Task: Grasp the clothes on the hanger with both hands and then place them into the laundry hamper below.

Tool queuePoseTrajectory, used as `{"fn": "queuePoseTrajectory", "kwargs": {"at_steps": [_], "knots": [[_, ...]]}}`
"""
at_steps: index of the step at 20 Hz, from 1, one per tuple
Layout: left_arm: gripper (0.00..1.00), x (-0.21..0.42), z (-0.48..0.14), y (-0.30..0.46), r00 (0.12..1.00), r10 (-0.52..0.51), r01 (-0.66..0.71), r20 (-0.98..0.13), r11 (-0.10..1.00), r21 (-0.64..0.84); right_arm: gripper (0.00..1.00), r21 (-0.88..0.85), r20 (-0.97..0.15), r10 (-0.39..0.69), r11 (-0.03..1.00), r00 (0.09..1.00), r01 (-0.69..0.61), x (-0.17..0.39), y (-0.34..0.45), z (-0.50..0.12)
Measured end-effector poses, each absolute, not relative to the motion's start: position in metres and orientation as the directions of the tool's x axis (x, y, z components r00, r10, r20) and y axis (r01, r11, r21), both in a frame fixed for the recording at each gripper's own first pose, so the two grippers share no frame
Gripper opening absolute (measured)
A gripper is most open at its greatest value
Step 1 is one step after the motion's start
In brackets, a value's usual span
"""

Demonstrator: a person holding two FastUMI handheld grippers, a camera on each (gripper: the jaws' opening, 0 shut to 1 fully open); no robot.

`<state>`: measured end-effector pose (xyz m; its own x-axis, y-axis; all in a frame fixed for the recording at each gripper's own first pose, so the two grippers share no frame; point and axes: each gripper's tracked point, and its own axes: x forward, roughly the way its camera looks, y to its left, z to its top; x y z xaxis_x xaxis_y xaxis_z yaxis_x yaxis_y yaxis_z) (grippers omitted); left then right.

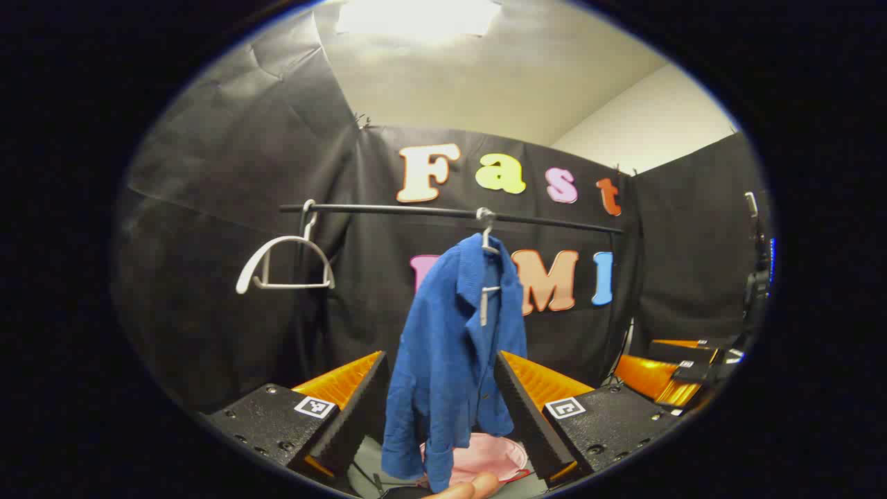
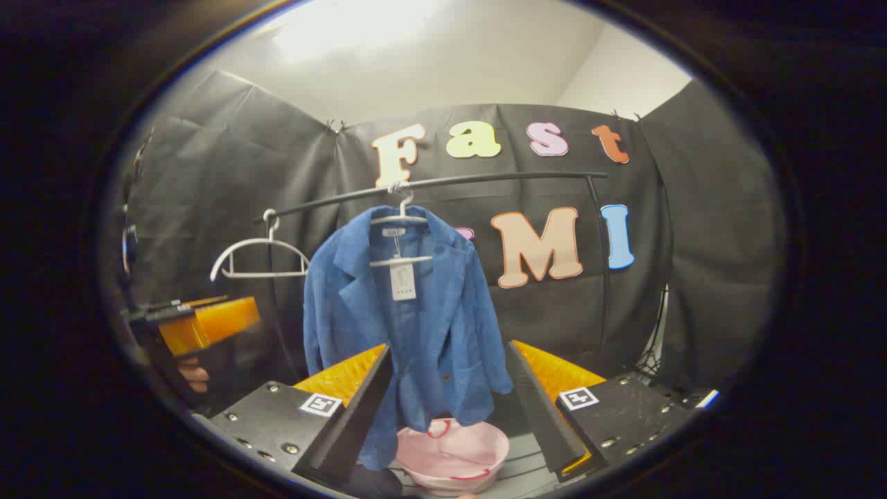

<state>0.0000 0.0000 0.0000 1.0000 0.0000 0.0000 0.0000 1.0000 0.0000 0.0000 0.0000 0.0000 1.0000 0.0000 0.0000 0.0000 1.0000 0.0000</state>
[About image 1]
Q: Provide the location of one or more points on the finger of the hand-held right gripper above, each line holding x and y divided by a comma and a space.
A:
682, 351
644, 374

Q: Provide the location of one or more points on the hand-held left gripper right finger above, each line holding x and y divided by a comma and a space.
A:
527, 416

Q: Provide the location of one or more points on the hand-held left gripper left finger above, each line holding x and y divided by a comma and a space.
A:
360, 409

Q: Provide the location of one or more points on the pink laundry hamper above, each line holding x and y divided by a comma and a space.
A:
485, 457

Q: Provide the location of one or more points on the white hanger with silver hook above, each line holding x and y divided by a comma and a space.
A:
484, 308

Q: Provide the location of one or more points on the empty white clothes hanger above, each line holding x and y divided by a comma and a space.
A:
298, 285

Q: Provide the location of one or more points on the black backdrop cloth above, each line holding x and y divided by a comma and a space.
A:
208, 173

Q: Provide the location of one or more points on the ceiling light panel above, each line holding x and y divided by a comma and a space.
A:
416, 17

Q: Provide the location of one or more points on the black clothes rail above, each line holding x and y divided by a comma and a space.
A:
388, 209

